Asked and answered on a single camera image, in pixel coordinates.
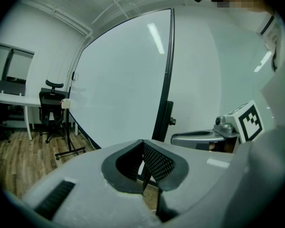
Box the black office chair with headrest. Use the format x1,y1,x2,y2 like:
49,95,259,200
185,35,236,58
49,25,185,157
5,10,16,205
38,79,71,144

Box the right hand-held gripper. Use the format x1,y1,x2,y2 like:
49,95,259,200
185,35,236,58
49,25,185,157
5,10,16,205
171,100,265,151

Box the whiteboard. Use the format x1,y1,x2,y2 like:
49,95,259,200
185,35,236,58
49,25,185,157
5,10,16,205
55,8,177,161

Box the white ceiling pipe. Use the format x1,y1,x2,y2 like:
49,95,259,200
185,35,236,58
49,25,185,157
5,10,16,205
19,0,94,38

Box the white desk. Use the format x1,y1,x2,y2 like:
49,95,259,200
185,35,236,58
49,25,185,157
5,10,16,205
0,97,79,141

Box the glass window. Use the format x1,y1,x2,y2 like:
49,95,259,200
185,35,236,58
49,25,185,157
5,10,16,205
0,43,36,85

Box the person's light t-shirt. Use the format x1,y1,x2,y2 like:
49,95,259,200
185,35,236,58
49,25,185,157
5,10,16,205
237,13,285,228

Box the dark desk divider panel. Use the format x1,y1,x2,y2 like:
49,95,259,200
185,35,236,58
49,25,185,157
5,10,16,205
0,79,27,96

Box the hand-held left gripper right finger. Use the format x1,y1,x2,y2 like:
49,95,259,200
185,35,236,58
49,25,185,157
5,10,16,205
142,139,238,228

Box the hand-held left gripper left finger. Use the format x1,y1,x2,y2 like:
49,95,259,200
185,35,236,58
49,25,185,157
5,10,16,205
22,139,162,228

